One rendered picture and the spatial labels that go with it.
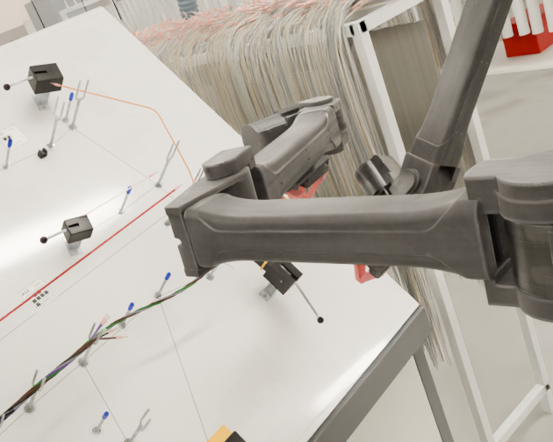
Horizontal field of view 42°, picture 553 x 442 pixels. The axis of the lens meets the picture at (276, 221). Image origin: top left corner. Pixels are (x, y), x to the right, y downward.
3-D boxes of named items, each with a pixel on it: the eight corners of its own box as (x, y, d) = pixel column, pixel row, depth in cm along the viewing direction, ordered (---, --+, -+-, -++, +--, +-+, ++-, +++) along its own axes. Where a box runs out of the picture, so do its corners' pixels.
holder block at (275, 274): (283, 295, 141) (290, 285, 138) (262, 275, 142) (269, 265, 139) (295, 283, 144) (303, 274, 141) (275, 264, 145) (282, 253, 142)
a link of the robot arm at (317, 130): (263, 256, 78) (236, 160, 75) (216, 262, 81) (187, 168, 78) (356, 148, 116) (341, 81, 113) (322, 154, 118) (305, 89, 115)
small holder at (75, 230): (32, 244, 132) (36, 223, 127) (78, 231, 138) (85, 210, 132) (41, 265, 131) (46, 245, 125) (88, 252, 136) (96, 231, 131)
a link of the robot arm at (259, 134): (349, 148, 114) (336, 95, 111) (290, 173, 108) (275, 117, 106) (305, 146, 124) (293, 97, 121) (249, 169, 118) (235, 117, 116)
